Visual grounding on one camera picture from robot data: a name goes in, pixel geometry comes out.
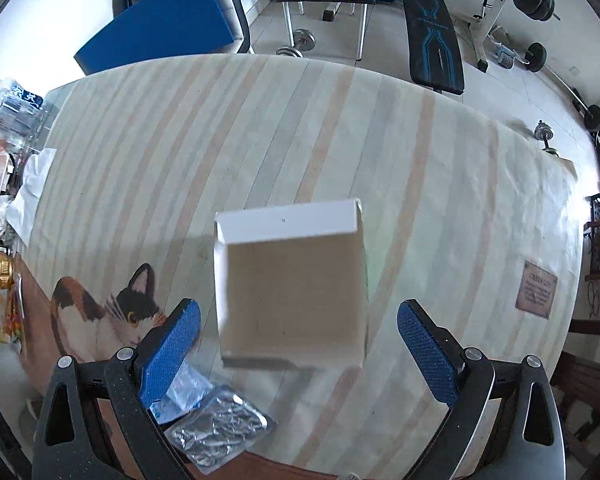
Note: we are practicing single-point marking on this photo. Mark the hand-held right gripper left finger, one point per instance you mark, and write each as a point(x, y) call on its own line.
point(172, 355)

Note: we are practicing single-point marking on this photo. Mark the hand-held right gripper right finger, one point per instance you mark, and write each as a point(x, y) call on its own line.
point(427, 355)

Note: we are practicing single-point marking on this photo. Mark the blue face mask pack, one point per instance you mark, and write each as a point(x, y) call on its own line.
point(185, 391)

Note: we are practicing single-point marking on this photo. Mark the silver blister pack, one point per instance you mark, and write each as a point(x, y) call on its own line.
point(220, 427)

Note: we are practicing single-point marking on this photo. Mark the green and white cardboard box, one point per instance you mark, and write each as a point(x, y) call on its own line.
point(292, 290)

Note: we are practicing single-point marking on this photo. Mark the striped cat print tablecloth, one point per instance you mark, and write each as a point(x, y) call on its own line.
point(355, 160)

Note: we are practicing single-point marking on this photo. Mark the white crumpled tissue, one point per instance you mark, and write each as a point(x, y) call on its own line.
point(27, 195)

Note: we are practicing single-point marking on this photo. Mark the chrome dumbbell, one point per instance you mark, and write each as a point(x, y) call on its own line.
point(296, 42)
point(545, 136)

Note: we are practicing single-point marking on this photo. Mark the group of clear bottles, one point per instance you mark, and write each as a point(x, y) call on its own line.
point(22, 105)

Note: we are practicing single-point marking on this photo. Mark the floor barbell with small plates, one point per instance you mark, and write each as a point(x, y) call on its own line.
point(560, 77)

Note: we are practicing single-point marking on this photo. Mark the black weight bench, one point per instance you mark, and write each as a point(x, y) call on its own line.
point(432, 40)

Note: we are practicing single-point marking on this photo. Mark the white barbell rack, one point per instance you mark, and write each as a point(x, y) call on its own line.
point(495, 15)

